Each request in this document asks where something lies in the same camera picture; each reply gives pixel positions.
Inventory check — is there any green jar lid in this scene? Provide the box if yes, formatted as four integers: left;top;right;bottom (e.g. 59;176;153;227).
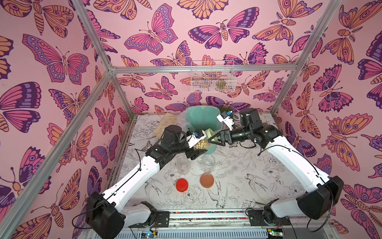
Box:
205;128;215;144

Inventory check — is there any green-lid peanut jar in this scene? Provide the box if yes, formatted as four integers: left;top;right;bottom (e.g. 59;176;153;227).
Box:
193;137;211;150

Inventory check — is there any clear jar of peanuts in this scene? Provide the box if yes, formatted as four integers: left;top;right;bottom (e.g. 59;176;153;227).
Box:
176;156;190;175

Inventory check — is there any brown-lid peanut jar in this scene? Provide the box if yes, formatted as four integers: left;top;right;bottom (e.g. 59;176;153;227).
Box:
201;154;216;173

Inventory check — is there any brown jar lid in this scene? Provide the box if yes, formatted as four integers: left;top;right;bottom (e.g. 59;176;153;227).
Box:
200;173;215;188

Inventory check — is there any red jar lid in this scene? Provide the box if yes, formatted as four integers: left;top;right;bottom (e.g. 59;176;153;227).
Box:
176;178;189;193

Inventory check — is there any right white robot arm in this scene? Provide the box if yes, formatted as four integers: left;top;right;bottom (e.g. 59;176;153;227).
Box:
209;108;344;225

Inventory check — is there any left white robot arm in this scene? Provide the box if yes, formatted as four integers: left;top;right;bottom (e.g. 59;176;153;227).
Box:
86;125;207;239

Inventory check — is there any teal plastic trash bin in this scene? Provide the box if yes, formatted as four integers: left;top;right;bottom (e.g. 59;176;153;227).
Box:
185;106;222;156

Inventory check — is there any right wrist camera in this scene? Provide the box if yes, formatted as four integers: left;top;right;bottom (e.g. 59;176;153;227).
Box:
216;111;235;131

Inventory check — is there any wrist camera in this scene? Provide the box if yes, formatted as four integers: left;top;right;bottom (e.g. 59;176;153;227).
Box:
216;111;235;131
186;129;207;148

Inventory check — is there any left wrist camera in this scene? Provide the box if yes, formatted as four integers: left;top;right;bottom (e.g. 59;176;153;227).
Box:
186;129;207;148

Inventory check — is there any white wire basket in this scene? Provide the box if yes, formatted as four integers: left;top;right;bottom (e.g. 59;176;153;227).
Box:
190;65;237;94

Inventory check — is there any aluminium front rail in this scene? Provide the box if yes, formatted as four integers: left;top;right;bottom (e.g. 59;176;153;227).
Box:
86;207;332;231

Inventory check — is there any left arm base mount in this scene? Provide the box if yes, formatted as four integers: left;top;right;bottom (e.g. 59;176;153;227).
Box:
123;201;170;228

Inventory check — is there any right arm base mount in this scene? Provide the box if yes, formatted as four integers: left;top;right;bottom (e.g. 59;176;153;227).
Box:
245;199;291;226

